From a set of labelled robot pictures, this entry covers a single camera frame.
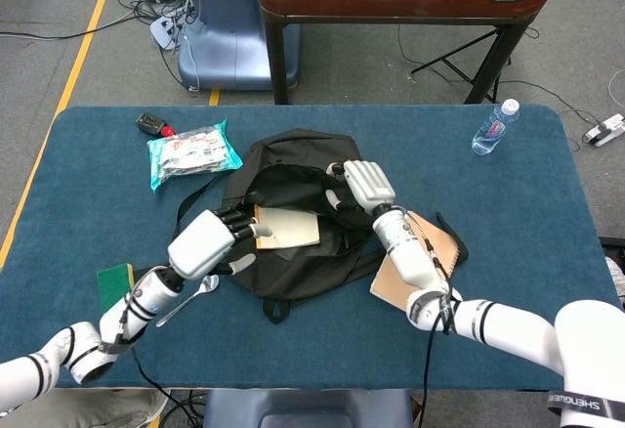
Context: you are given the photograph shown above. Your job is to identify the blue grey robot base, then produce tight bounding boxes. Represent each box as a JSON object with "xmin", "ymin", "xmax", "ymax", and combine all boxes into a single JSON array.
[{"xmin": 202, "ymin": 388, "xmax": 416, "ymax": 428}]

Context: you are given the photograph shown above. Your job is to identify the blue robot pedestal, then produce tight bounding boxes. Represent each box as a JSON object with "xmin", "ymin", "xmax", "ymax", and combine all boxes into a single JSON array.
[{"xmin": 177, "ymin": 0, "xmax": 302, "ymax": 91}]

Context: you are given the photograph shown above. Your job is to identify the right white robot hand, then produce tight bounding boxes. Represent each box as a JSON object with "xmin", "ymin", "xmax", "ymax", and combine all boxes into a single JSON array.
[{"xmin": 324, "ymin": 158, "xmax": 396, "ymax": 217}]

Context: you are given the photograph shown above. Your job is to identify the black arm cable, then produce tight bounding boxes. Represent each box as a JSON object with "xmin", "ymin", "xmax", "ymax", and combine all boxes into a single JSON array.
[
  {"xmin": 402, "ymin": 207, "xmax": 463, "ymax": 428},
  {"xmin": 114, "ymin": 295, "xmax": 201, "ymax": 428}
]

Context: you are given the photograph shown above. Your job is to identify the black fabric backpack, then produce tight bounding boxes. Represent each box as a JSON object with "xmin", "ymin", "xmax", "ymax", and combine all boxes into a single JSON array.
[{"xmin": 175, "ymin": 128, "xmax": 470, "ymax": 325}]

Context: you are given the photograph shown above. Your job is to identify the metal spoon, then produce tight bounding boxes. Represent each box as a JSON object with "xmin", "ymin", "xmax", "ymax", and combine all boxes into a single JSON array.
[{"xmin": 154, "ymin": 274, "xmax": 221, "ymax": 328}]

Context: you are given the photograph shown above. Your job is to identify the green yellow sponge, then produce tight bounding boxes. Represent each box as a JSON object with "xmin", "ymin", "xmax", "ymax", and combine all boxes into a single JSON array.
[{"xmin": 96, "ymin": 263, "xmax": 138, "ymax": 315}]

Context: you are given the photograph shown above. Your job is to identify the kraft spiral notebook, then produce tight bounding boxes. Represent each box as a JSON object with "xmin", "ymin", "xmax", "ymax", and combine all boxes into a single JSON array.
[{"xmin": 369, "ymin": 209, "xmax": 463, "ymax": 312}]

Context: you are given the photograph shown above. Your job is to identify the clear plastic water bottle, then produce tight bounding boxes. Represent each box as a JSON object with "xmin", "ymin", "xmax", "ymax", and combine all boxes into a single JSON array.
[{"xmin": 471, "ymin": 98, "xmax": 521, "ymax": 156}]

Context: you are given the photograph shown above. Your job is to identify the brown mahjong table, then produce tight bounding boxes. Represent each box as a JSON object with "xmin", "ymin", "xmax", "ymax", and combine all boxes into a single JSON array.
[{"xmin": 257, "ymin": 0, "xmax": 553, "ymax": 106}]

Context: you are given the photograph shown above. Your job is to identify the teal snack package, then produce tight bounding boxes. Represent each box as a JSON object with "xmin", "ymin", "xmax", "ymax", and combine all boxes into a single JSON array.
[{"xmin": 146, "ymin": 118, "xmax": 244, "ymax": 193}]

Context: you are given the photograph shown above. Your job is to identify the black floor cable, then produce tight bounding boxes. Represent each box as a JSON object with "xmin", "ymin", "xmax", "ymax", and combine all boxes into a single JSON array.
[
  {"xmin": 497, "ymin": 78, "xmax": 602, "ymax": 129},
  {"xmin": 0, "ymin": 7, "xmax": 152, "ymax": 41}
]

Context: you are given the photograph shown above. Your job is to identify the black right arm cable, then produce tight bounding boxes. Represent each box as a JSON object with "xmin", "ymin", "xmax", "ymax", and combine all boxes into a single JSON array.
[{"xmin": 402, "ymin": 207, "xmax": 463, "ymax": 428}]

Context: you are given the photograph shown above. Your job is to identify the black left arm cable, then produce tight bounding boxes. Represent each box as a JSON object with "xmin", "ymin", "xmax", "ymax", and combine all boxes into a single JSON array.
[{"xmin": 114, "ymin": 295, "xmax": 201, "ymax": 428}]

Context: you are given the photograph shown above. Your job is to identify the small black red device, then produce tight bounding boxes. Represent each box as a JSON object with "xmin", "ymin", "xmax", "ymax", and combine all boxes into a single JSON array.
[{"xmin": 135, "ymin": 111, "xmax": 178, "ymax": 138}]

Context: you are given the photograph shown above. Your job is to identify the khaki trousers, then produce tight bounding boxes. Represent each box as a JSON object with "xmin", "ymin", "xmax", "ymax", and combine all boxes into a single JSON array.
[{"xmin": 9, "ymin": 388, "xmax": 170, "ymax": 428}]

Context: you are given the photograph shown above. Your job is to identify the white power strip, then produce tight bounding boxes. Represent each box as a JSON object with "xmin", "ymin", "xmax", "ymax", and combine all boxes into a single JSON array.
[
  {"xmin": 148, "ymin": 7, "xmax": 194, "ymax": 51},
  {"xmin": 583, "ymin": 112, "xmax": 625, "ymax": 149}
]

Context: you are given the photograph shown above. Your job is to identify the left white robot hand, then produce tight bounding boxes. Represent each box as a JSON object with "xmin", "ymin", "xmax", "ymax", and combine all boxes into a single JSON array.
[{"xmin": 167, "ymin": 205, "xmax": 275, "ymax": 281}]

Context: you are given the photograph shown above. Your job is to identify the white sneaker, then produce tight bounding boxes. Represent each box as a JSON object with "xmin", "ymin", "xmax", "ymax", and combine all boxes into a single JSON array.
[{"xmin": 604, "ymin": 255, "xmax": 625, "ymax": 305}]

